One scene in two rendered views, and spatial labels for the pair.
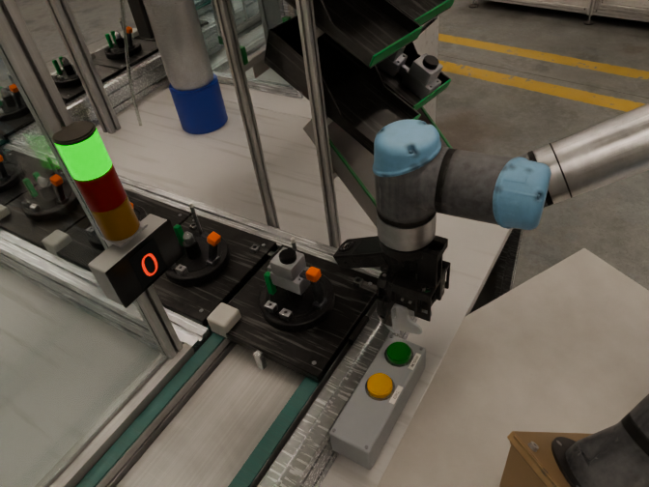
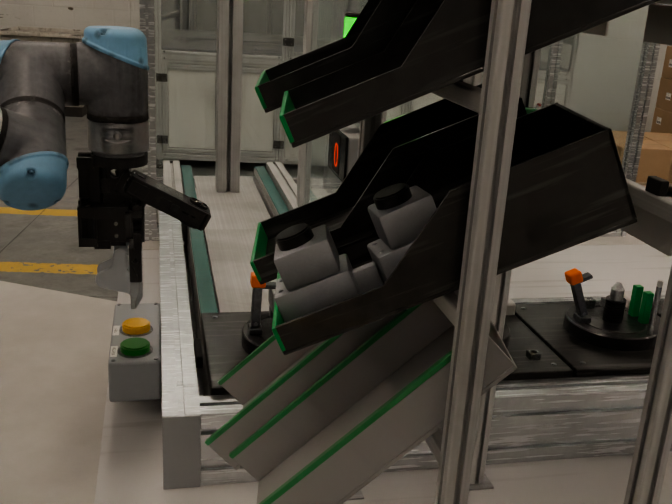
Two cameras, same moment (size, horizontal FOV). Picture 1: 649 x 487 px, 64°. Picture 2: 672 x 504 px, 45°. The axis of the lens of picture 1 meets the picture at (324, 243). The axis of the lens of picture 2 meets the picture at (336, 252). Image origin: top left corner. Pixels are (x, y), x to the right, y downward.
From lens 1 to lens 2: 1.55 m
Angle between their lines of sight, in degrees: 104
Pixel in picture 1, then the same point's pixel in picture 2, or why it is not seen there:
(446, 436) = (60, 403)
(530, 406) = not seen: outside the picture
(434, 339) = (123, 465)
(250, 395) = not seen: hidden behind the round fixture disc
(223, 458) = (241, 302)
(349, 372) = (178, 334)
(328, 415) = (168, 307)
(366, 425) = (129, 312)
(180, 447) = not seen: hidden behind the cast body
